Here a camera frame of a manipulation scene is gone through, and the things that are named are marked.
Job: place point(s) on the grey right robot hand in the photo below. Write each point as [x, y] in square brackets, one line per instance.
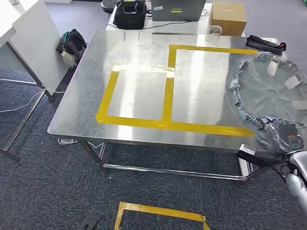
[280, 139]

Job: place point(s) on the silver wheel hubcap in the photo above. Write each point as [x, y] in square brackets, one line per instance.
[264, 92]

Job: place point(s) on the stainless steel workbench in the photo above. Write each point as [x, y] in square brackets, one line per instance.
[91, 95]

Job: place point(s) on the white power strip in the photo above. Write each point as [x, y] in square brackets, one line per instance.
[246, 166]

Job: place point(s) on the black folded pouch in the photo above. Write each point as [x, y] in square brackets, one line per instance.
[264, 44]

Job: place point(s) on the brown cardboard box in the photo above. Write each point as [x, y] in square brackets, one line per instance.
[227, 19]

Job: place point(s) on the clear plastic container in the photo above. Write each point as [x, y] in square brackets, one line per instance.
[213, 31]

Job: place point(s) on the yellow floor tape square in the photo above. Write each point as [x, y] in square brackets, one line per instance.
[158, 210]

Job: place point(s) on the white office desk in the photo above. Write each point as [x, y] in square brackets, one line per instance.
[168, 27]

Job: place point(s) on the grey laptop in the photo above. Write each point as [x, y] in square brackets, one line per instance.
[177, 11]

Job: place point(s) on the black carrying case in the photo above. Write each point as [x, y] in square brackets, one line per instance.
[129, 17]

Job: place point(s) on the black round stool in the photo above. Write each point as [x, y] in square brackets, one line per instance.
[109, 5]

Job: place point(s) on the white floor socket box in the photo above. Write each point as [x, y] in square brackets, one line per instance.
[65, 142]

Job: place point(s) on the black bag with tassel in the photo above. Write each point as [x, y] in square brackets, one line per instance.
[74, 43]

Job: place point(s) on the white panel desk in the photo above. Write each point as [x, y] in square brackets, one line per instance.
[35, 41]

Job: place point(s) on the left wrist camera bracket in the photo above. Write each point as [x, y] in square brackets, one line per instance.
[91, 220]

